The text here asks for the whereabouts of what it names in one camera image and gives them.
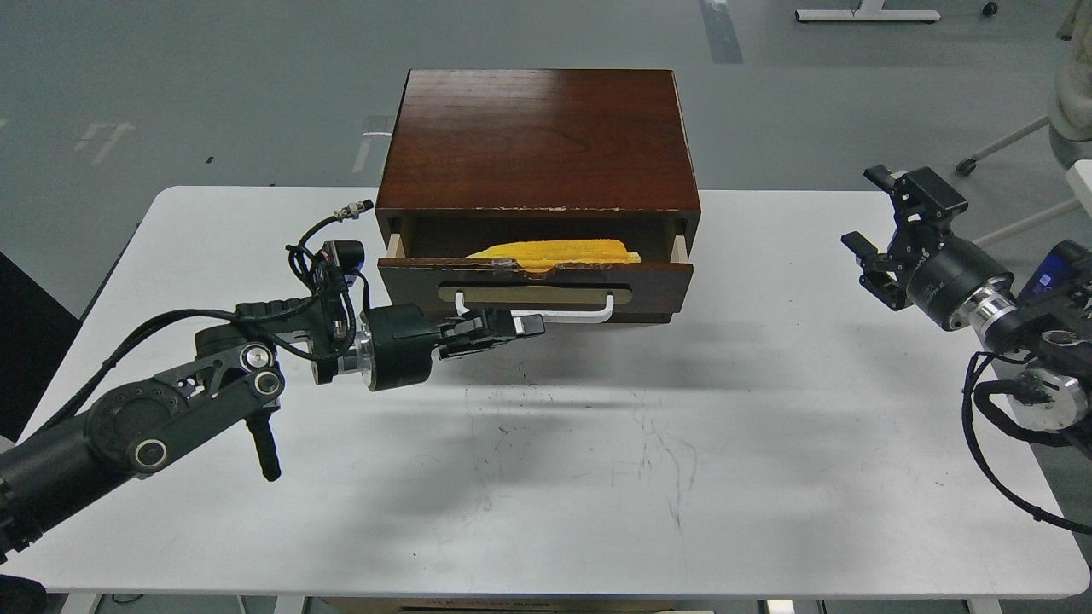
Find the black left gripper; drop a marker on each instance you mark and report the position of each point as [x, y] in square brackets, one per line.
[402, 340]

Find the dark wooden cabinet box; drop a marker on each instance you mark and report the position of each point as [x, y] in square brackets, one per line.
[600, 142]

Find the wooden drawer with white handle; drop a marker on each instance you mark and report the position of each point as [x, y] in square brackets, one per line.
[644, 293]

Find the white table base far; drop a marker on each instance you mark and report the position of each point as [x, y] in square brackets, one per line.
[867, 12]

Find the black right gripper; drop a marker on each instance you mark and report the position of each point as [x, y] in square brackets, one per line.
[953, 281]

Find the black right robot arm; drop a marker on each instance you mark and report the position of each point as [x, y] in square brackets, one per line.
[1031, 379]

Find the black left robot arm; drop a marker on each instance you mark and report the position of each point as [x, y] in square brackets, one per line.
[88, 448]

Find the yellow corn cob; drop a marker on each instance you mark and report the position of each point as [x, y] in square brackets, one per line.
[540, 256]

